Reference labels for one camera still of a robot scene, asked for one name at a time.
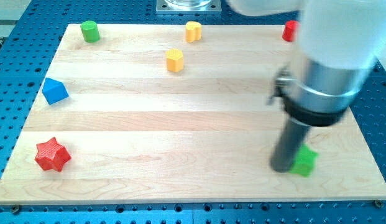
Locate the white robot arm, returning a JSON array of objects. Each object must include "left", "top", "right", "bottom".
[{"left": 228, "top": 0, "right": 386, "bottom": 126}]

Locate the yellow hexagon block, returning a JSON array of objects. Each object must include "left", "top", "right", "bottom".
[{"left": 165, "top": 49, "right": 184, "bottom": 72}]

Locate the light wooden board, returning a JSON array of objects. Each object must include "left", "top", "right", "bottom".
[{"left": 0, "top": 24, "right": 386, "bottom": 205}]

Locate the yellow heart block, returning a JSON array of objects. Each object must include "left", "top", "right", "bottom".
[{"left": 185, "top": 21, "right": 202, "bottom": 42}]

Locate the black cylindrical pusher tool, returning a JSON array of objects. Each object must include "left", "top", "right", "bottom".
[{"left": 270, "top": 117, "right": 311, "bottom": 172}]

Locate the green star block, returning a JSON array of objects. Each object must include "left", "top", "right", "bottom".
[{"left": 288, "top": 144, "right": 319, "bottom": 177}]

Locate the green cylinder block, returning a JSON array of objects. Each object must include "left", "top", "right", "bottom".
[{"left": 80, "top": 21, "right": 100, "bottom": 43}]

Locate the red cylinder block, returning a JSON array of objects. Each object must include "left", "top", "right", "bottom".
[{"left": 282, "top": 20, "right": 300, "bottom": 42}]

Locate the blue cube block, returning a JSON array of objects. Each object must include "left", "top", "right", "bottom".
[{"left": 42, "top": 78, "right": 69, "bottom": 105}]

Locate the red star block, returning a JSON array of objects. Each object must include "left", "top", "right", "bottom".
[{"left": 35, "top": 137, "right": 71, "bottom": 172}]

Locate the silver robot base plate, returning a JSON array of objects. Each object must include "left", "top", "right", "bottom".
[{"left": 155, "top": 0, "right": 222, "bottom": 14}]

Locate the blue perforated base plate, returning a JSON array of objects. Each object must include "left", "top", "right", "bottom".
[{"left": 0, "top": 1, "right": 386, "bottom": 223}]

